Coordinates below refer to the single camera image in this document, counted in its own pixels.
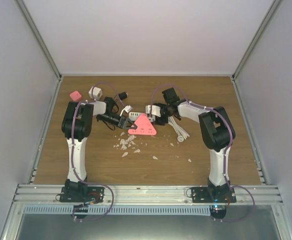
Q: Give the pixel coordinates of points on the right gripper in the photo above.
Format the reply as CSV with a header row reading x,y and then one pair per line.
x,y
161,121

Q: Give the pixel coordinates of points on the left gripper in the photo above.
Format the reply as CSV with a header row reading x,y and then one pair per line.
x,y
122,122

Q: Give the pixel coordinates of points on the white power strip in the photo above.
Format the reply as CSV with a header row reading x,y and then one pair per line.
x,y
133,116

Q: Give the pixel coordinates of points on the large pink socket block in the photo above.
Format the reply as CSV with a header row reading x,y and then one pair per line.
x,y
144,126

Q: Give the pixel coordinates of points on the black power adapter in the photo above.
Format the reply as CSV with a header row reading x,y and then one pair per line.
x,y
123,95

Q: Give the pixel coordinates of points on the white tiger cube socket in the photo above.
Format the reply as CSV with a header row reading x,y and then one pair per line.
x,y
95,93

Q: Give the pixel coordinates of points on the small pink plug adapter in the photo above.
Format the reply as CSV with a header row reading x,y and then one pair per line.
x,y
75,96

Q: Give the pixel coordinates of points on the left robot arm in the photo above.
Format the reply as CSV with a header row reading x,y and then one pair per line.
x,y
76,127

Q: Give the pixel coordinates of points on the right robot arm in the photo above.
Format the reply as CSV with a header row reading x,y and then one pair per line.
x,y
216,130

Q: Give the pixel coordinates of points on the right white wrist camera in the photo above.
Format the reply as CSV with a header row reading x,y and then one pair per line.
x,y
153,110

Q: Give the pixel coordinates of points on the aluminium front rail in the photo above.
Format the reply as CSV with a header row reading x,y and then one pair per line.
x,y
151,195

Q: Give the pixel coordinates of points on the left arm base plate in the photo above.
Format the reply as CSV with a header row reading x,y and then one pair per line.
x,y
93,194

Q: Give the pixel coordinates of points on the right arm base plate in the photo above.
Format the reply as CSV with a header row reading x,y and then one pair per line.
x,y
211,194

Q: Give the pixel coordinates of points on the grey slotted cable duct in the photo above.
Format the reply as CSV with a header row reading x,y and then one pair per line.
x,y
184,210

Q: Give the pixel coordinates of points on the right aluminium frame post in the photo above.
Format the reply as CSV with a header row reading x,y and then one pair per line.
x,y
258,34

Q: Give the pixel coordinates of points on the aluminium frame post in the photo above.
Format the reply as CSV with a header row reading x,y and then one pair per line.
x,y
258,34
29,20

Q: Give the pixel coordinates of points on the left aluminium frame post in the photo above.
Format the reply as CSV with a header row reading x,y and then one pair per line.
x,y
29,20

